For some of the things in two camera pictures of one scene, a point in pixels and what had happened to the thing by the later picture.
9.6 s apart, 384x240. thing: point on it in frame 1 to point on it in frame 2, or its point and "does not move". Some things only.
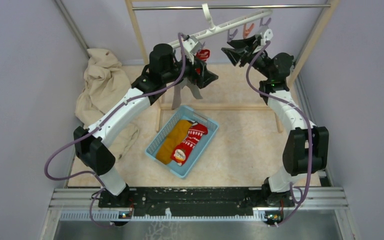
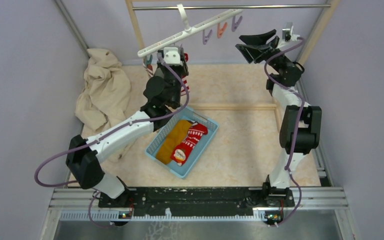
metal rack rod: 234,7 does not move
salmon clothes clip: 246,31 to 220,31
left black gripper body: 190,73 to 174,76
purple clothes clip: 267,22 to 234,24
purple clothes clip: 230,37 to 205,38
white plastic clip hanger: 225,28 to 188,31
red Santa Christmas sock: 180,153 does not move
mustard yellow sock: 175,135 does not move
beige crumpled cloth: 105,81 does not move
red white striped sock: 203,55 to 185,78
